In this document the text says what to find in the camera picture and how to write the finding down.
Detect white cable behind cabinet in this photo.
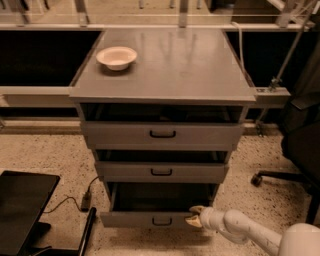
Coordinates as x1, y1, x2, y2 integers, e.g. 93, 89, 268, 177
231, 21, 248, 76

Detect grey drawer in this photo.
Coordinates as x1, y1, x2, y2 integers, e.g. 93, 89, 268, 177
95, 161, 229, 184
81, 121, 243, 151
100, 183, 219, 229

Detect grey bottom drawer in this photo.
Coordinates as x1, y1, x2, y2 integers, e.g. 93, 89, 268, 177
100, 183, 219, 229

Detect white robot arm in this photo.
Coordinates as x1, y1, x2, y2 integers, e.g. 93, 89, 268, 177
185, 206, 320, 256

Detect white bowl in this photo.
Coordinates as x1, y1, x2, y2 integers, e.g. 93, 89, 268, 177
96, 46, 137, 71

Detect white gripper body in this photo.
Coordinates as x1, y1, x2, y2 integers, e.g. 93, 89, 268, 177
199, 207, 225, 231

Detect black power adapter cable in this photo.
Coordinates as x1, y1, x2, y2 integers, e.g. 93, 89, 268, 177
43, 175, 100, 214

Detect grey top drawer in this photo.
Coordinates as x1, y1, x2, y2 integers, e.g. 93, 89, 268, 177
81, 121, 243, 151

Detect grey drawer cabinet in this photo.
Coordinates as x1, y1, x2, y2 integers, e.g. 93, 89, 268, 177
68, 27, 258, 214

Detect grey middle drawer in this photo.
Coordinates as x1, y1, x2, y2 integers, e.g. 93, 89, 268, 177
95, 161, 229, 184

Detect black office chair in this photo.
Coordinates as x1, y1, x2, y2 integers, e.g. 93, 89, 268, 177
251, 42, 320, 224

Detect metal diagonal rod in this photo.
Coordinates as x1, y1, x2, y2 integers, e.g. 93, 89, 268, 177
254, 0, 319, 137

